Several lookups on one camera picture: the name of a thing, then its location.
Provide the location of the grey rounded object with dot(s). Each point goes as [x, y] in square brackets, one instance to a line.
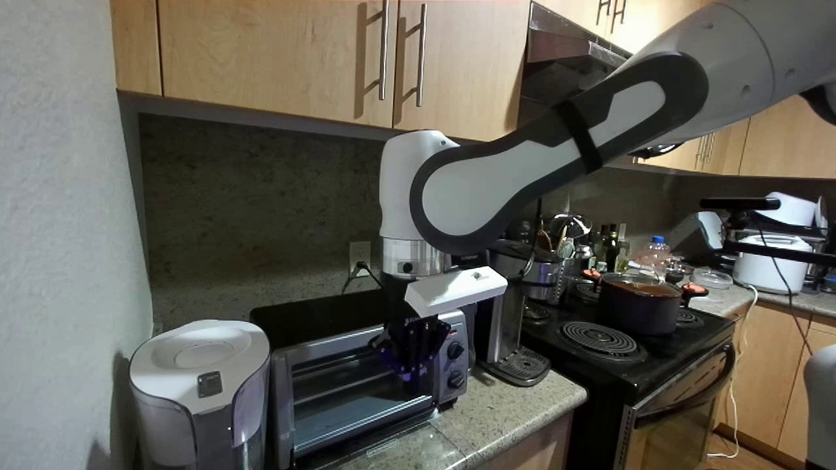
[824, 408]

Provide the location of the small white appliance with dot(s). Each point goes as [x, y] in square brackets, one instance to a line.
[794, 209]

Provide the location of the black baking tray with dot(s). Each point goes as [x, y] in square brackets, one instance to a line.
[313, 316]

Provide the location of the steel range hood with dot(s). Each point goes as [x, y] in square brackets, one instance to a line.
[557, 41]

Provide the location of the glass toaster oven door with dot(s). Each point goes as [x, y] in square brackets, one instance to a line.
[348, 408]

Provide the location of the black electric stove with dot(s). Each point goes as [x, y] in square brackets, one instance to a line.
[642, 382]

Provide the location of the silver black coffee maker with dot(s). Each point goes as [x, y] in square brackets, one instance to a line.
[512, 347]

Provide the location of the white rice cooker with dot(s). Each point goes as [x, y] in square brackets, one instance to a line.
[772, 263]

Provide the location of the black oven knob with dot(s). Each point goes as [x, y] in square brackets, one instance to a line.
[458, 378]
[454, 353]

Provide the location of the wooden base cabinets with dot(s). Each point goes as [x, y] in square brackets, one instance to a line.
[765, 374]

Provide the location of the narrow wooden wall cabinet door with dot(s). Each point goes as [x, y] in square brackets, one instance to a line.
[471, 52]

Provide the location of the chrome kitchen faucet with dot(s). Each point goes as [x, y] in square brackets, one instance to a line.
[569, 227]

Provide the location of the black metal stand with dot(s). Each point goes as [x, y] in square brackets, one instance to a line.
[739, 202]

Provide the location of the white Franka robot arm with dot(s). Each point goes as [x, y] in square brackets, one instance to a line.
[538, 164]

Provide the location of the wide wooden wall cabinet door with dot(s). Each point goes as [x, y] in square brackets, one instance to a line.
[262, 52]

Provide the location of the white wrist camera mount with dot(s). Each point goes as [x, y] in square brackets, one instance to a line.
[458, 290]

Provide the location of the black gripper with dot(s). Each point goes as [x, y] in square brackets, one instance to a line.
[402, 309]

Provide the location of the grey countertop appliance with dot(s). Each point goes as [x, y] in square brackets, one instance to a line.
[696, 232]

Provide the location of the silver toaster oven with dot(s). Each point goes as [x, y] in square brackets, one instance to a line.
[348, 400]

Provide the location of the clear plastic water bottle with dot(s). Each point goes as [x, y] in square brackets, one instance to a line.
[659, 253]

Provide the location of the dark glass bottles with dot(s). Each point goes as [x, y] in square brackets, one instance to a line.
[612, 248]

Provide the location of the white wall outlet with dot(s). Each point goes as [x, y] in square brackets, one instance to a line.
[358, 253]

